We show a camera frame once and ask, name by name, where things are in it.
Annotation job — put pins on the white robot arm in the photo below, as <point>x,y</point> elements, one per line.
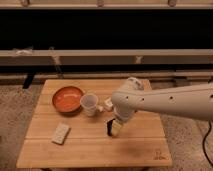
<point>194,102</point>

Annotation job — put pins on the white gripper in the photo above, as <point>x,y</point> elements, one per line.
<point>122,115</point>

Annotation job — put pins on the wooden table top board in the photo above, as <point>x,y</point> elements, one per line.
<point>141,143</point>

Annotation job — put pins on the white rectangular sponge block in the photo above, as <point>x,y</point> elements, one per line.
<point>60,133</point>

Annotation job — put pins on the clear plastic cup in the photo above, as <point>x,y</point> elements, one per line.
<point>89,103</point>

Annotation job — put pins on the orange bowl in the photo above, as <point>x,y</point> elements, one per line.
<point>67,99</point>

